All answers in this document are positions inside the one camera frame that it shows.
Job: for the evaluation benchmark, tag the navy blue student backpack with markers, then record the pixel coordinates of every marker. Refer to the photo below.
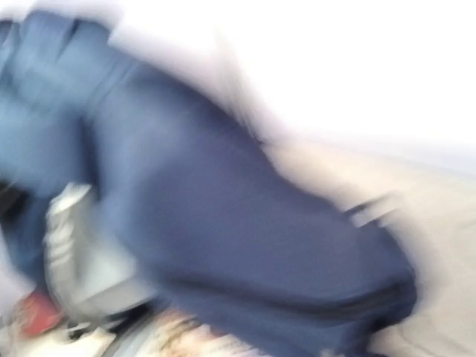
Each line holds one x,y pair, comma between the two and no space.
215,230

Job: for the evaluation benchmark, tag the purple picture card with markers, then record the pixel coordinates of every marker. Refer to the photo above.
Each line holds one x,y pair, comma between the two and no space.
168,334

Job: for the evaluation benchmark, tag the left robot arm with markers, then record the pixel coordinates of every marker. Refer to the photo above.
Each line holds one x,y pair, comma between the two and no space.
89,273

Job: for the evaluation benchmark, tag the red floral round tin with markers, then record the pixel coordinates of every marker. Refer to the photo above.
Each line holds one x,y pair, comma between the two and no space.
38,315

